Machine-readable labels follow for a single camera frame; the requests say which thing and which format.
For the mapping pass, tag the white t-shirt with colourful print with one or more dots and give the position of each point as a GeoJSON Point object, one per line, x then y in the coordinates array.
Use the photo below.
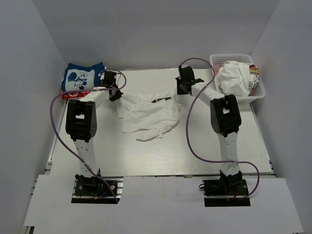
{"type": "Point", "coordinates": [237, 78]}

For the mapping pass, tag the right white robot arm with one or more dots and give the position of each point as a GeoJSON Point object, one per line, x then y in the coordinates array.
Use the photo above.
{"type": "Point", "coordinates": [225, 120]}

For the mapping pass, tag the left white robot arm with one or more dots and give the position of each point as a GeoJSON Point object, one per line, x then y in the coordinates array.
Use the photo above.
{"type": "Point", "coordinates": [81, 120]}

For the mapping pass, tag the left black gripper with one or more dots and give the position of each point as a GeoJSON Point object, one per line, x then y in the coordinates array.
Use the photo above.
{"type": "Point", "coordinates": [118, 95]}

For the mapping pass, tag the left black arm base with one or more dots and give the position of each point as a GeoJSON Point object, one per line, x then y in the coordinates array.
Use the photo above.
{"type": "Point", "coordinates": [91, 190]}

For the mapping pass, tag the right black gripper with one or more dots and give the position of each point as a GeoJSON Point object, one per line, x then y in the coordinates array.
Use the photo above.
{"type": "Point", "coordinates": [180, 91]}

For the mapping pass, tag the white t-shirt with robot print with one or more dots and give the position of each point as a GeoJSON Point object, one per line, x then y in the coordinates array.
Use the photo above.
{"type": "Point", "coordinates": [150, 116]}

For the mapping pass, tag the blue folded Mickey t-shirt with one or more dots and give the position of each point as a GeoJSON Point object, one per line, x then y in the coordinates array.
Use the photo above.
{"type": "Point", "coordinates": [80, 78]}

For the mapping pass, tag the white plastic basket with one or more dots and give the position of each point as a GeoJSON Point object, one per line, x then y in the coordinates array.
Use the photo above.
{"type": "Point", "coordinates": [257, 92]}

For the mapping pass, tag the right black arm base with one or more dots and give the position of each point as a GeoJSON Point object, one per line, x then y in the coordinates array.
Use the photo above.
{"type": "Point", "coordinates": [216, 195]}

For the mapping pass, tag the red folded t-shirt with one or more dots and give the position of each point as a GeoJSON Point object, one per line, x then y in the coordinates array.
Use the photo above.
{"type": "Point", "coordinates": [72, 95]}

